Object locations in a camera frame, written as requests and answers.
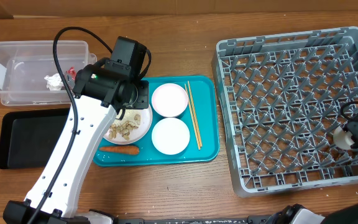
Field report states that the wooden chopstick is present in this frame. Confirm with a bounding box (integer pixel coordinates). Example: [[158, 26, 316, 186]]
[[185, 84, 201, 151], [187, 82, 203, 150]]

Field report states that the red snack wrapper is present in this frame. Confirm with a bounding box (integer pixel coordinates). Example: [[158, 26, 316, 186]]
[[66, 67, 76, 82]]

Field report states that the pile of peanut shells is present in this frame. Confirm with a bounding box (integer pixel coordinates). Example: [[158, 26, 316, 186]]
[[108, 115, 141, 141]]

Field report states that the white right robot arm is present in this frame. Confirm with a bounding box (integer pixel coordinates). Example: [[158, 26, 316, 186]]
[[266, 113, 358, 224]]

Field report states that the grey dishwasher rack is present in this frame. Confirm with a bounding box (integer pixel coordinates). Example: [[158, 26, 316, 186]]
[[212, 27, 358, 197]]

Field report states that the pile of rice grains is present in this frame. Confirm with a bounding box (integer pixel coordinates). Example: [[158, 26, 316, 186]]
[[122, 110, 144, 121]]

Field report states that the white tissue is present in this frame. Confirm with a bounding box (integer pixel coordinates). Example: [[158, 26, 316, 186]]
[[44, 73, 63, 91]]

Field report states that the clear plastic waste bin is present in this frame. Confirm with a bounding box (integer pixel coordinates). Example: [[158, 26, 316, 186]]
[[0, 40, 98, 106]]

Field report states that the pale green bowl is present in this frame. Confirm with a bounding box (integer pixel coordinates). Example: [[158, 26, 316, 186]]
[[152, 118, 190, 156]]

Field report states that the pink bowl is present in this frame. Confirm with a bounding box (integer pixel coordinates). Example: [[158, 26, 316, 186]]
[[151, 83, 188, 118]]

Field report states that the orange carrot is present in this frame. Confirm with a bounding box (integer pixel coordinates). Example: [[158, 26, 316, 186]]
[[99, 145, 140, 156]]

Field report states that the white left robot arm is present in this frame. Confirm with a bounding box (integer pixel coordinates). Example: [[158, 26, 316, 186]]
[[3, 37, 151, 223]]

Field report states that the teal serving tray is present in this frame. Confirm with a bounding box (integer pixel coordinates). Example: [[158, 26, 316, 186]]
[[93, 75, 220, 167]]

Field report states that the black plastic tray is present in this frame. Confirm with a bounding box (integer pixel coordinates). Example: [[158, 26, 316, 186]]
[[0, 108, 69, 169]]

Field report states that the white paper cup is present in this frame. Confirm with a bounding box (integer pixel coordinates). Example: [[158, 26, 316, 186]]
[[333, 126, 354, 150]]

